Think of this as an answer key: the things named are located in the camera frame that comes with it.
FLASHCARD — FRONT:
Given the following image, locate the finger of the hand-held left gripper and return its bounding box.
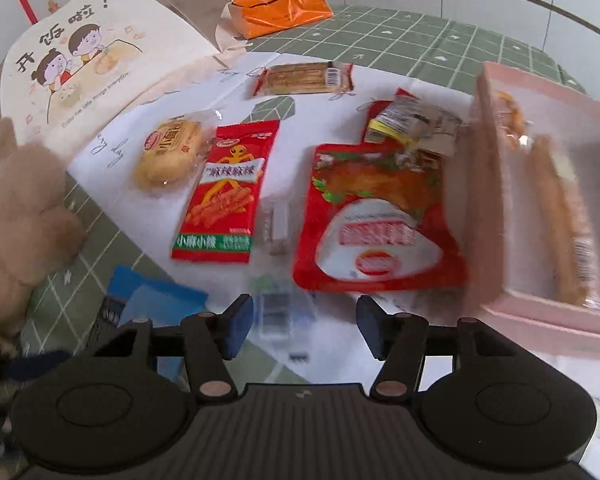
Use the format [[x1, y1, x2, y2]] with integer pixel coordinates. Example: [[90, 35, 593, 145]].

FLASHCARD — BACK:
[[5, 350, 73, 381]]

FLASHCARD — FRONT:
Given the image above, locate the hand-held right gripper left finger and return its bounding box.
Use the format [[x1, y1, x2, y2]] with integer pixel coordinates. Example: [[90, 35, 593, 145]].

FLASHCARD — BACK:
[[92, 294, 255, 403]]

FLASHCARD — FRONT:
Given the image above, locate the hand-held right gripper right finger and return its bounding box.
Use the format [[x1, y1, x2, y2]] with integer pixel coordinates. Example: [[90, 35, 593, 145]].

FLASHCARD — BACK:
[[356, 294, 521, 403]]

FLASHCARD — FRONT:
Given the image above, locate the pink box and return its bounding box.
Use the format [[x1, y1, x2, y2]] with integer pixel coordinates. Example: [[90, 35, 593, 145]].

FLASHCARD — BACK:
[[462, 60, 600, 338]]

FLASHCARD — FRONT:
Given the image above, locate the yellow bread packet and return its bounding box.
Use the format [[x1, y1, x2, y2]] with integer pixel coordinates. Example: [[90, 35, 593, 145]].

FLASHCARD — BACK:
[[132, 112, 216, 192]]

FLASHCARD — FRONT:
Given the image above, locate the small red snack packet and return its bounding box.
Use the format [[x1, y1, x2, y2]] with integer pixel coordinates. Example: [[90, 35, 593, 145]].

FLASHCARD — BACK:
[[362, 100, 406, 145]]

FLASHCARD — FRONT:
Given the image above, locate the clear blue white packet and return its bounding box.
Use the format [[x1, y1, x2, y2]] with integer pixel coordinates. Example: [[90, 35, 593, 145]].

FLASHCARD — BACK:
[[250, 275, 316, 341]]

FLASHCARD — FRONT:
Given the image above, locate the blue paper packet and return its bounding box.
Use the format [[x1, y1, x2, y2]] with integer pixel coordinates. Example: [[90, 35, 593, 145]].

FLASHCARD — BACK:
[[102, 266, 208, 381]]

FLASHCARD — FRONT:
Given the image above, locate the large red chicken packet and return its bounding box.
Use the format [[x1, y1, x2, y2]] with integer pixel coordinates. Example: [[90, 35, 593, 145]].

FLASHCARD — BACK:
[[292, 142, 468, 293]]

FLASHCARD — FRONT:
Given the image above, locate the small clear packet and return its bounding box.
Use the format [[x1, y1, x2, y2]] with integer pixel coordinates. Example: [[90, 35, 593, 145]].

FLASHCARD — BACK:
[[260, 200, 293, 256]]

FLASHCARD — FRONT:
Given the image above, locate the red spicy strip packet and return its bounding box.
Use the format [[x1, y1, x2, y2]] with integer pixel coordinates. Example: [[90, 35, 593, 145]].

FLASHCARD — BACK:
[[171, 120, 281, 264]]

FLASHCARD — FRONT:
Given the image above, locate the beige plush toy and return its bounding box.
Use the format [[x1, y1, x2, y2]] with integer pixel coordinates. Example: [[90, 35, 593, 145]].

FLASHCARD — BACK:
[[0, 117, 86, 346]]

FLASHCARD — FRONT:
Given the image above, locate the beige crumpled packet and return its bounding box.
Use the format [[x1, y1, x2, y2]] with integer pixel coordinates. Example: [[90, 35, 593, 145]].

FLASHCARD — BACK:
[[415, 110, 463, 161]]

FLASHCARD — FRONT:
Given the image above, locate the red and yellow snack packet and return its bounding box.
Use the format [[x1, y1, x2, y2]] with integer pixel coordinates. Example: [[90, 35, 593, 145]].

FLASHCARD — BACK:
[[370, 89, 433, 143]]

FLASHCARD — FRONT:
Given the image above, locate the white paper mat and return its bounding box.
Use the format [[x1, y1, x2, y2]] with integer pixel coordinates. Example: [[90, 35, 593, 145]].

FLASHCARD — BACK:
[[67, 52, 481, 361]]

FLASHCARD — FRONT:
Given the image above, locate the long bread packet in box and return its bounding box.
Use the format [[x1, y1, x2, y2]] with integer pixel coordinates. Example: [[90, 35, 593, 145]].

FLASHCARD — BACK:
[[527, 135, 600, 306]]

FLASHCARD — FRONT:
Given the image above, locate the orange snack packet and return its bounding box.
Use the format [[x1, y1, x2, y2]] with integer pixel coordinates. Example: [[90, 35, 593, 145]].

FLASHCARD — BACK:
[[495, 90, 531, 148]]

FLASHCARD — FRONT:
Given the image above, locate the brown biscuit packet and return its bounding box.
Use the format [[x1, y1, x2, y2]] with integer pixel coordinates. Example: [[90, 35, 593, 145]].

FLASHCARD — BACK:
[[254, 61, 355, 97]]

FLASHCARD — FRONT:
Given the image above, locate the green checked tablecloth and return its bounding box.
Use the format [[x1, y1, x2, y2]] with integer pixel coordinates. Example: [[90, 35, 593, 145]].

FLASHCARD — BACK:
[[0, 5, 581, 396]]

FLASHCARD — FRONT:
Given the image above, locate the orange plastic bag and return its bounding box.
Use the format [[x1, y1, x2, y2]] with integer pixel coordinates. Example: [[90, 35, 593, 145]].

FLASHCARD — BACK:
[[223, 0, 335, 40]]

